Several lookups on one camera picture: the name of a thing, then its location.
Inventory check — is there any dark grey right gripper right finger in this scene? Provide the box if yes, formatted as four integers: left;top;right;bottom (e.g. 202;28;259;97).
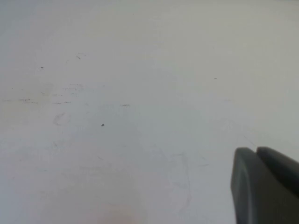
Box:
256;146;299;212

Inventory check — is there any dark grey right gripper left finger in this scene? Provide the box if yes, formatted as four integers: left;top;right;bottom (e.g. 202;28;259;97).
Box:
230;147;299;224

